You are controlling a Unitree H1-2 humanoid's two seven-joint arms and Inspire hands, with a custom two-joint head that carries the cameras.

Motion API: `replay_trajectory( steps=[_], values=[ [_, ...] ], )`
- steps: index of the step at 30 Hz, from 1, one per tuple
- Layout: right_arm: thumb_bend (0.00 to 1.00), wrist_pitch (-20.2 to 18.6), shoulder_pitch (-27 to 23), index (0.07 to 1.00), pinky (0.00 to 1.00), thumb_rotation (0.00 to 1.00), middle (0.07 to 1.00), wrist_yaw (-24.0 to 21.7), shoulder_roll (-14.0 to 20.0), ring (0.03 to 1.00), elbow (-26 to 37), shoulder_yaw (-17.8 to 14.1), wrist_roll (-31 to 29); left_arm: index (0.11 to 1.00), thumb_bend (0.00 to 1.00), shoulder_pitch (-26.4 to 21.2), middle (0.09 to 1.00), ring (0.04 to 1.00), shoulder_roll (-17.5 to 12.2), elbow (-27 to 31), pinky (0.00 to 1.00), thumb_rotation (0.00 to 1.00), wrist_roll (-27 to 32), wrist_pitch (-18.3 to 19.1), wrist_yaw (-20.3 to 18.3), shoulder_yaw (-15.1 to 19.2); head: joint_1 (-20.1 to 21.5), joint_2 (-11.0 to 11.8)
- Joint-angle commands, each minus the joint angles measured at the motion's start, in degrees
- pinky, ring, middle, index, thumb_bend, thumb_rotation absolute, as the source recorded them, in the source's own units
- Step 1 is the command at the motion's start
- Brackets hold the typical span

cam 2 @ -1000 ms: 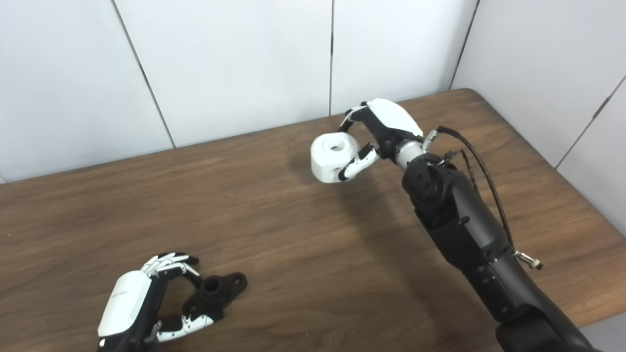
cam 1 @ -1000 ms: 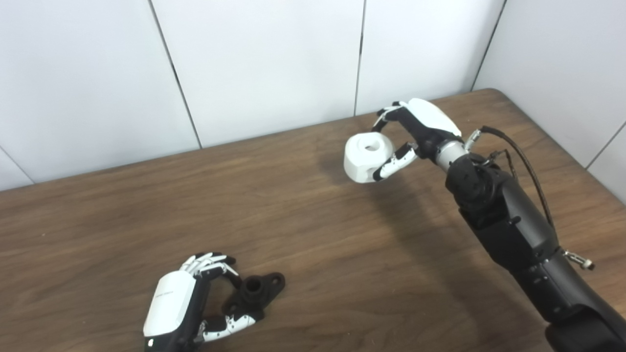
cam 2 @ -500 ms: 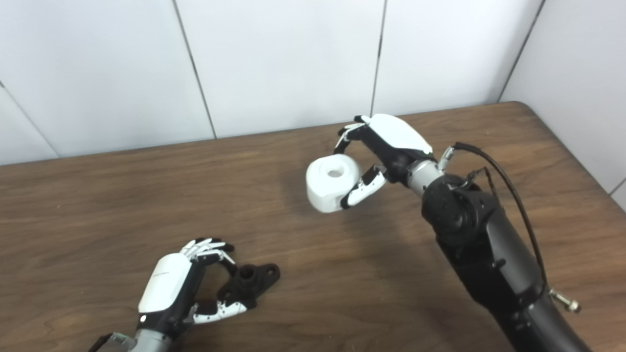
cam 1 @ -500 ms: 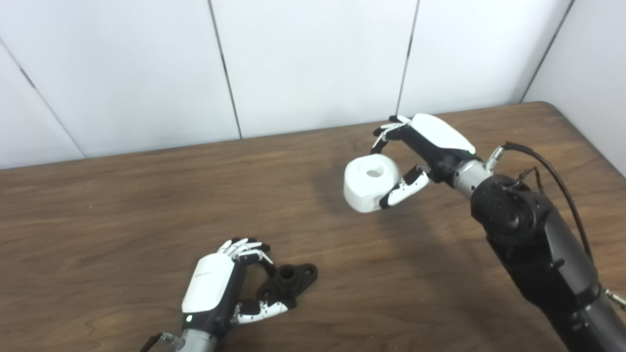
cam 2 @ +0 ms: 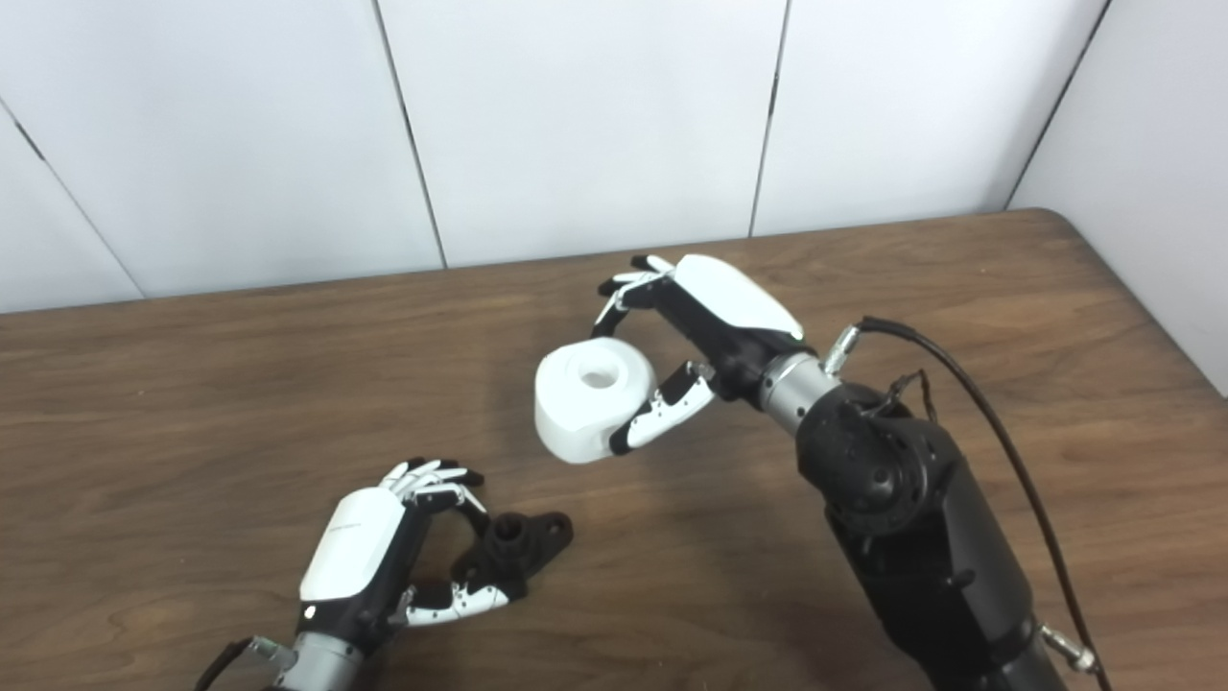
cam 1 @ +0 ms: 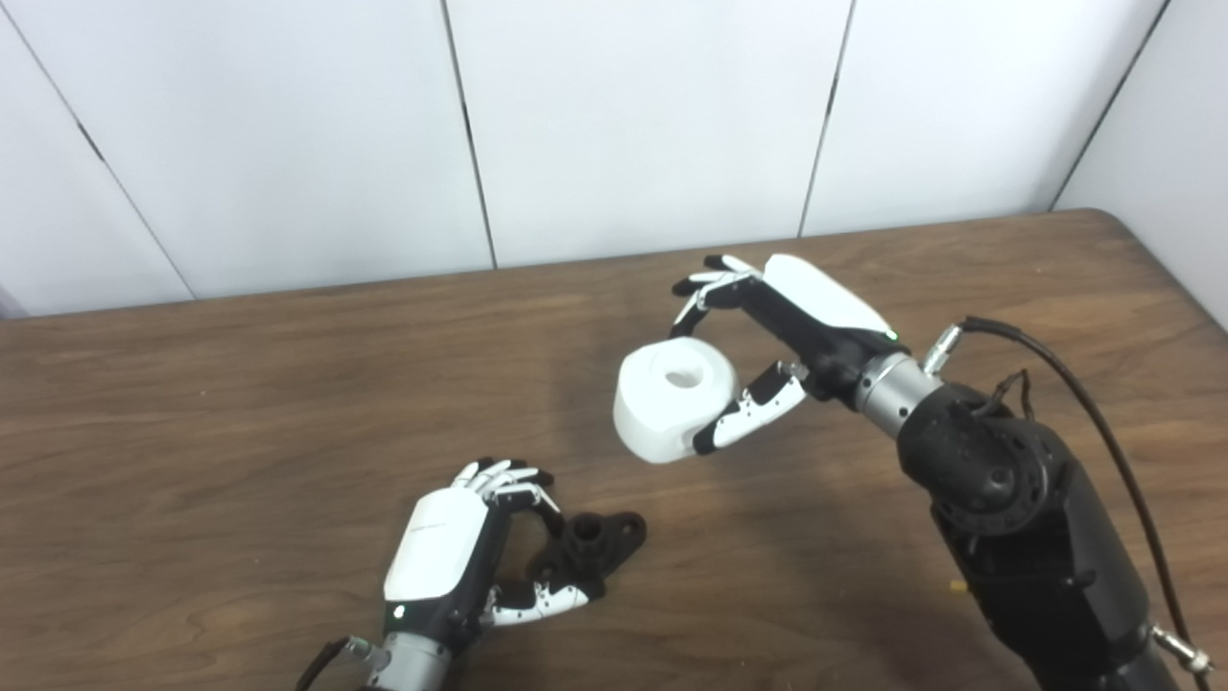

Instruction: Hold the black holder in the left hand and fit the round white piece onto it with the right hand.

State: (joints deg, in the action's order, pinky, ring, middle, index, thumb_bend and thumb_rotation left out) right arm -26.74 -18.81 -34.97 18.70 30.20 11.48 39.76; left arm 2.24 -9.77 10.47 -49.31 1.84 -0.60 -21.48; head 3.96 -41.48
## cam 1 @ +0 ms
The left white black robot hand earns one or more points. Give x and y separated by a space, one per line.
436 552

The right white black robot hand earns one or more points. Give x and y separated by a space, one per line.
815 307

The black flanged holder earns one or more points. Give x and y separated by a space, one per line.
595 547

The round white piece with hole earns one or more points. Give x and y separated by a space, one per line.
662 403

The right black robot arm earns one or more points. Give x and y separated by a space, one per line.
1027 518

